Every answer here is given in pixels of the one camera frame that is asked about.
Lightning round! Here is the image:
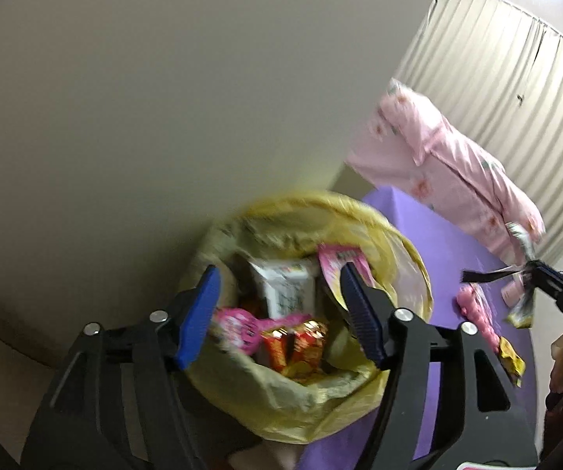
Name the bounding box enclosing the black grey wrapper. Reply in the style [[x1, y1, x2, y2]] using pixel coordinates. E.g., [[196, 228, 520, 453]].
[[461, 222, 538, 329]]

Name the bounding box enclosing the yellow red wafer bag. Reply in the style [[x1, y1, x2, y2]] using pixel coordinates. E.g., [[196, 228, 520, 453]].
[[497, 337, 527, 387]]

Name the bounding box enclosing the red snack wrapper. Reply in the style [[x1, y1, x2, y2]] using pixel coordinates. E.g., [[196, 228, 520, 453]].
[[262, 319, 328, 381]]

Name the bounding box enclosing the white green milk carton pack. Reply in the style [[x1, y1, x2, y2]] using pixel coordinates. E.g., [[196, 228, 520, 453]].
[[250, 258, 320, 319]]

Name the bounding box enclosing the pink yellow chip bag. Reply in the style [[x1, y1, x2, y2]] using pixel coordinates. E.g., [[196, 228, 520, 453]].
[[316, 244, 376, 305]]

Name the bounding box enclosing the yellow trash bag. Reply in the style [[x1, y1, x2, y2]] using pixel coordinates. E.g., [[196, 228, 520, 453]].
[[183, 192, 433, 445]]

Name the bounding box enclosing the pink cylindrical cup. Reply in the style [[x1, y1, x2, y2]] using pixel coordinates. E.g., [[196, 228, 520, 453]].
[[501, 274, 525, 308]]

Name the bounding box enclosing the purple table mat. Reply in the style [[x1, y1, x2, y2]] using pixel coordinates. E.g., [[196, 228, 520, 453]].
[[295, 186, 536, 469]]

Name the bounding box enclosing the pink caterpillar toy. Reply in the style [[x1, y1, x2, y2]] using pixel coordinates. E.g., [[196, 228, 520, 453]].
[[456, 283, 500, 353]]

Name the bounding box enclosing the beige pleated curtain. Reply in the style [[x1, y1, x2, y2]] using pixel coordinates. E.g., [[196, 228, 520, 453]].
[[395, 0, 563, 262]]

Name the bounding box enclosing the pink floral bed duvet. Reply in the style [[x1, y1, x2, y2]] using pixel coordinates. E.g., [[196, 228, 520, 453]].
[[346, 79, 546, 264]]

